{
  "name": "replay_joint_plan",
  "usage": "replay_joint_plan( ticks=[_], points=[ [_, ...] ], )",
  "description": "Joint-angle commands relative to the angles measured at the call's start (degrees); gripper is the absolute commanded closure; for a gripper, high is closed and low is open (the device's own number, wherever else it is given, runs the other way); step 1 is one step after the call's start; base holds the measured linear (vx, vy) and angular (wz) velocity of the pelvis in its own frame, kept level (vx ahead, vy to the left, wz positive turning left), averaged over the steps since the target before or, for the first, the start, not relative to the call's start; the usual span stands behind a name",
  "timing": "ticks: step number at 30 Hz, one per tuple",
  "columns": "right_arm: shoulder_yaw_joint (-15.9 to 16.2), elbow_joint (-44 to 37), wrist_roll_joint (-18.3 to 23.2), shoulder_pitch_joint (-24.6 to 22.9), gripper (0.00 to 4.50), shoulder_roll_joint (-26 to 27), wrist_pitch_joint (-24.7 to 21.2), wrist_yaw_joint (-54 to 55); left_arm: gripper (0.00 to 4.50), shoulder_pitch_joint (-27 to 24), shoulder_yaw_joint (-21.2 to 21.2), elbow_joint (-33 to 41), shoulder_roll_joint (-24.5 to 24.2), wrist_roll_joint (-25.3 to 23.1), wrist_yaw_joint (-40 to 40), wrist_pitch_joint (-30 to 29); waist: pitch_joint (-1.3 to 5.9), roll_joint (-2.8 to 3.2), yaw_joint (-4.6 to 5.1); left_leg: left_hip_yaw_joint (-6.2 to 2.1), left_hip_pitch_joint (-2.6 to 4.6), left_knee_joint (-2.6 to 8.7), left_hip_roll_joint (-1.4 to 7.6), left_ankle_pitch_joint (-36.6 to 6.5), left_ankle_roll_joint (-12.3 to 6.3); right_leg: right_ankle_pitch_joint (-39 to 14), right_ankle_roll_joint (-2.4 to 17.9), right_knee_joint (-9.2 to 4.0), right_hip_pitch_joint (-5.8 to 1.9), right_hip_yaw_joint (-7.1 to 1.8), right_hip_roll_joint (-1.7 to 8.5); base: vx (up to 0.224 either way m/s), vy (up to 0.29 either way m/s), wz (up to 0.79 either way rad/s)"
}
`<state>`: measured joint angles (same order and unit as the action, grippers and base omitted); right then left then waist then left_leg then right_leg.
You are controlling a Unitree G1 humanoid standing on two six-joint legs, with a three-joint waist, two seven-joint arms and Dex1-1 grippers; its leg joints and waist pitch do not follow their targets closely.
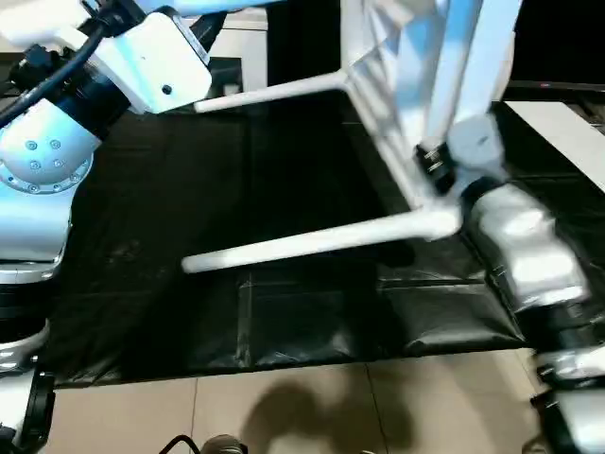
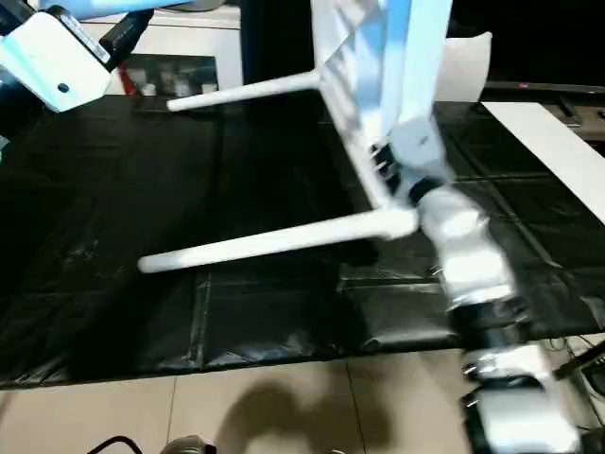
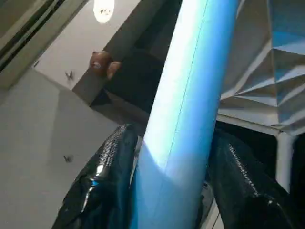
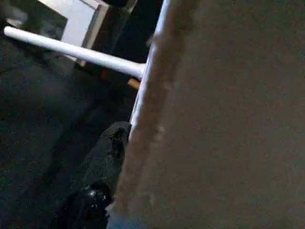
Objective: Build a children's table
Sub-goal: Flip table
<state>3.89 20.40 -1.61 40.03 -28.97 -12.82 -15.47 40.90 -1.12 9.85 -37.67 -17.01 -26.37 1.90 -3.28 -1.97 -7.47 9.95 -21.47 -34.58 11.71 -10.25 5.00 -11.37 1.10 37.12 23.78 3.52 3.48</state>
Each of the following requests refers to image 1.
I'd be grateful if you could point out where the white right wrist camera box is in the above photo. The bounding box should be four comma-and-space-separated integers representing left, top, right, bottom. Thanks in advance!
444, 115, 504, 169

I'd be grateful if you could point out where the black work mat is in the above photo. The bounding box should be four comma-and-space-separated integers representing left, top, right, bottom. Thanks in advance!
38, 57, 605, 387

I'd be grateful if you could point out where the white plastic table top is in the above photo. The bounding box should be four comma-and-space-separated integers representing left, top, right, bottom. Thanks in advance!
338, 0, 523, 242

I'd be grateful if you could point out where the white board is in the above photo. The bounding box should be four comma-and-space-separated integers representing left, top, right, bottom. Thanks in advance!
506, 99, 605, 181

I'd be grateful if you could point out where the white plastic table leg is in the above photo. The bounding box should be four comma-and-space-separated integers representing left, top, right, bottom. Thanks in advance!
193, 70, 358, 115
170, 0, 289, 20
179, 208, 466, 276

